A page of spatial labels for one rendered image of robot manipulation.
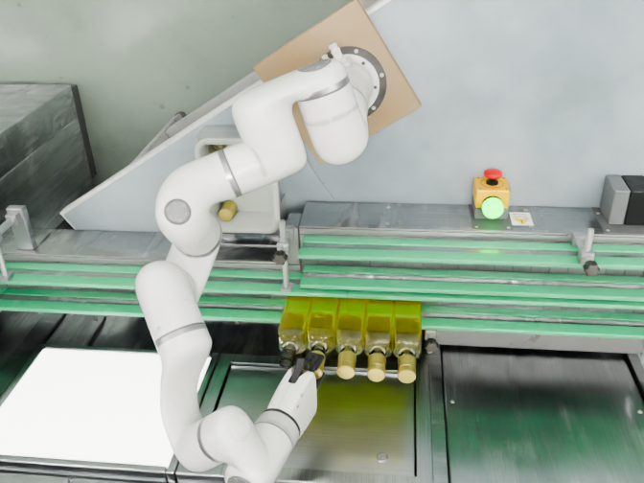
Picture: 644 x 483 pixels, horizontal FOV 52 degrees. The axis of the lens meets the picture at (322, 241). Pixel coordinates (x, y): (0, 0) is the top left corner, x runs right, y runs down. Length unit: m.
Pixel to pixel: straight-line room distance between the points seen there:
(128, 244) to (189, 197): 0.58
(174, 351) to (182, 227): 0.19
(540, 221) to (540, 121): 0.21
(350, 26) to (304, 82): 0.32
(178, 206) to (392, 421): 0.61
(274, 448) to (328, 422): 0.29
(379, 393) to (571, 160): 0.64
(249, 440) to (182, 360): 0.16
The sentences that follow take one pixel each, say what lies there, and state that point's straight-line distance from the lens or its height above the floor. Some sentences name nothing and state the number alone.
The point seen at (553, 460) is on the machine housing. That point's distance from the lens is 1.39.
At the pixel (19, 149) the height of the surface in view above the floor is 0.47.
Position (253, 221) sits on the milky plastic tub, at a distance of 1.52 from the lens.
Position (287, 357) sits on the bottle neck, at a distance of 1.29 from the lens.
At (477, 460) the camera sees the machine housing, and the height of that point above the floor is 1.21.
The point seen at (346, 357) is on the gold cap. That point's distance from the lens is 1.28.
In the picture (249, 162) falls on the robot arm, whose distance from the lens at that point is 1.10.
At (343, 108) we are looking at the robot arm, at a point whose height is 1.08.
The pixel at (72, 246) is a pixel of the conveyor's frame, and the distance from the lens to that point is 1.68.
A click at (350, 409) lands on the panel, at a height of 1.13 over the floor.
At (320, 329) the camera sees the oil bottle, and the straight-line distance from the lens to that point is 1.33.
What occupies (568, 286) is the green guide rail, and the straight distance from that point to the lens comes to 1.46.
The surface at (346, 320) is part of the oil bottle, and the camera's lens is 1.35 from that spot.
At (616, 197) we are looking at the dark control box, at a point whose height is 0.84.
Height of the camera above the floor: 2.11
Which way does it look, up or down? 59 degrees down
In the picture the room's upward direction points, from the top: 167 degrees counter-clockwise
